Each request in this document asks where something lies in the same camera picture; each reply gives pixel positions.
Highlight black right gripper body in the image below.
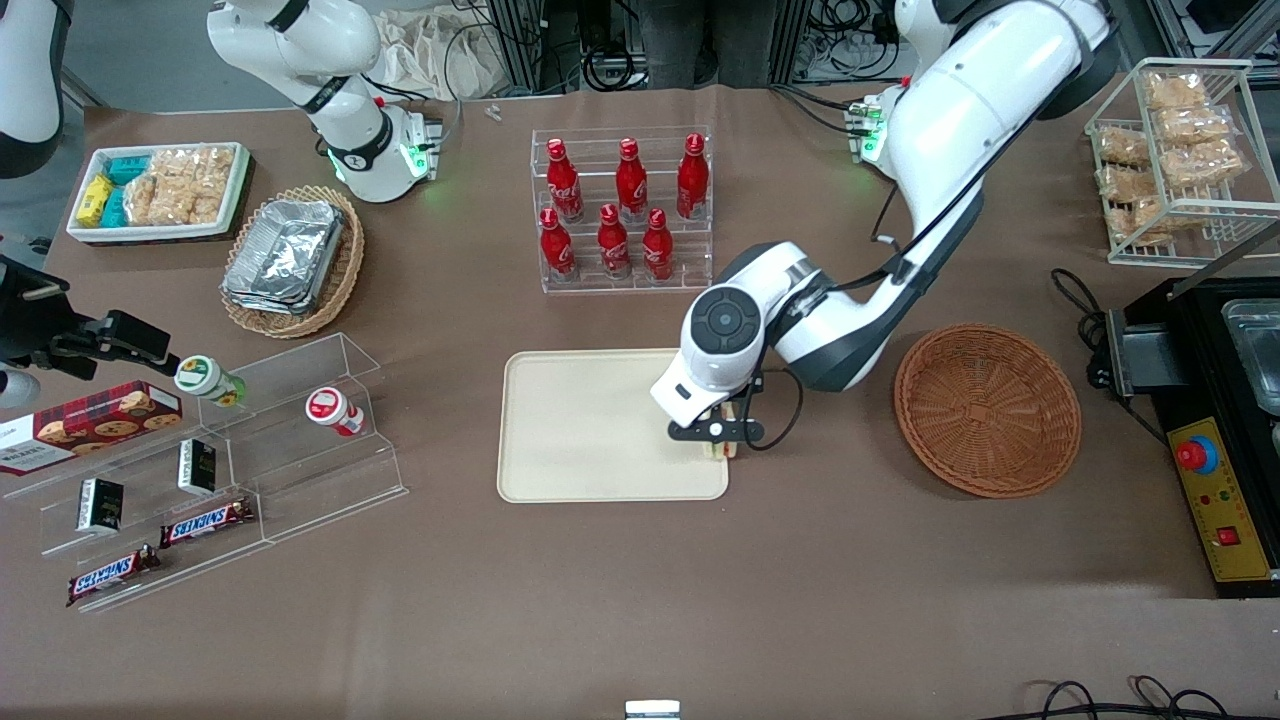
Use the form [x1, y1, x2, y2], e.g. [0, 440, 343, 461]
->
[0, 254, 79, 373]

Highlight sandwich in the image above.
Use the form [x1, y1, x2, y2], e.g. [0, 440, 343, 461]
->
[703, 400, 744, 464]

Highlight cream plastic tray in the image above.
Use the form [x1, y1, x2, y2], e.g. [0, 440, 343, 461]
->
[496, 348, 730, 504]

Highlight white rectangular snack tray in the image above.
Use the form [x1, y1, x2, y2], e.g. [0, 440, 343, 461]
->
[65, 141, 252, 247]

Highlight oval wicker basket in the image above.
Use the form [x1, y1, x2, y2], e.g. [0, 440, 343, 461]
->
[219, 184, 367, 340]

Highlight round brown wicker basket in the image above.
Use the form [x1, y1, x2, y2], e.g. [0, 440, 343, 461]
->
[893, 322, 1083, 500]

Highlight red cookie box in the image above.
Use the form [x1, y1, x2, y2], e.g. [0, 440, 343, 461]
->
[0, 380, 185, 478]

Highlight green lidded small cup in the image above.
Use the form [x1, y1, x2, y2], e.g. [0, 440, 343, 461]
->
[174, 354, 247, 409]

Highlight clear acrylic bottle rack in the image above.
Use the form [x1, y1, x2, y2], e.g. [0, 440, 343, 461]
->
[529, 126, 715, 296]

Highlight yellow snack packet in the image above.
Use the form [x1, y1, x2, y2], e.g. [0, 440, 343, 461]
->
[77, 174, 115, 228]

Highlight rice cracker bag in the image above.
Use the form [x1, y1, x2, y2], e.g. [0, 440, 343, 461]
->
[1108, 198, 1203, 244]
[150, 146, 237, 193]
[1144, 69, 1208, 111]
[124, 175, 229, 228]
[1159, 139, 1247, 188]
[1094, 127, 1152, 168]
[1097, 164, 1162, 203]
[1154, 104, 1233, 147]

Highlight small black box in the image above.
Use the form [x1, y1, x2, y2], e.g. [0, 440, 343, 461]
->
[177, 437, 219, 498]
[76, 477, 126, 535]

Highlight red cola bottle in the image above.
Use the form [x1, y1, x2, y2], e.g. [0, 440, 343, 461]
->
[539, 206, 579, 284]
[597, 202, 634, 280]
[676, 132, 712, 220]
[641, 207, 677, 284]
[545, 137, 585, 224]
[614, 137, 650, 222]

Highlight stack of foil trays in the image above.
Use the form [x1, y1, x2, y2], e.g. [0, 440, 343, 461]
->
[221, 197, 347, 317]

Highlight Snickers bar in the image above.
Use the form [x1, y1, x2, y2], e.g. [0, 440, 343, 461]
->
[66, 544, 162, 609]
[159, 496, 257, 550]

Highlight red lidded small cup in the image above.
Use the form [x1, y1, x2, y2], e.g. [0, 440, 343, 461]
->
[304, 386, 367, 439]

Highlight clear acrylic step shelf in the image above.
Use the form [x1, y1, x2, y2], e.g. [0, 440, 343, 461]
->
[0, 331, 410, 614]

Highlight crumpled white cloth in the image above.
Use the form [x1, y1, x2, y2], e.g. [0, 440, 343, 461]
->
[374, 4, 523, 102]

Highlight red emergency stop button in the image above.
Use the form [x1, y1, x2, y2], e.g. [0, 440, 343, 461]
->
[1175, 435, 1220, 477]

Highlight black machine with yellow panel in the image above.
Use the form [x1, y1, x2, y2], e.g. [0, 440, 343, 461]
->
[1104, 274, 1280, 601]

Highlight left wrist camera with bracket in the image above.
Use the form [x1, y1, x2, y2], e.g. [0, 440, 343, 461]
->
[667, 417, 767, 448]

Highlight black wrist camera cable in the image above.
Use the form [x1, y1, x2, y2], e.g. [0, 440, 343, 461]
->
[745, 185, 986, 454]

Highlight black background cable bundle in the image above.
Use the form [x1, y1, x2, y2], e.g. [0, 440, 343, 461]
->
[798, 0, 906, 63]
[580, 0, 653, 93]

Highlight black power cable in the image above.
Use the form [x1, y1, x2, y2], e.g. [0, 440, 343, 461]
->
[1049, 267, 1171, 447]

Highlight white wire rack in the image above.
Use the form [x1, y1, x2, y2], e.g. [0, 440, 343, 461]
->
[1084, 57, 1280, 269]

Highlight black floor cables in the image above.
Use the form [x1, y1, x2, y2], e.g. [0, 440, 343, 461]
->
[984, 675, 1243, 720]

